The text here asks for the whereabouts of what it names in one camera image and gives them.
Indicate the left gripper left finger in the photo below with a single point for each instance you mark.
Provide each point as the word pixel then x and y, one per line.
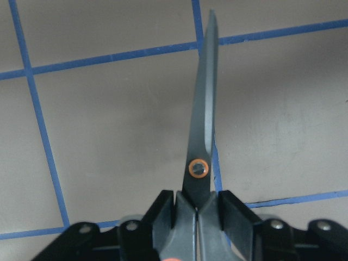
pixel 144 239

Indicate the grey orange scissors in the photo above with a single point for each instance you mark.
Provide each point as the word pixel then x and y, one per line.
pixel 196 228

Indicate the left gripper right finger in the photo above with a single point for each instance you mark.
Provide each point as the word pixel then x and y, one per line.
pixel 255 238

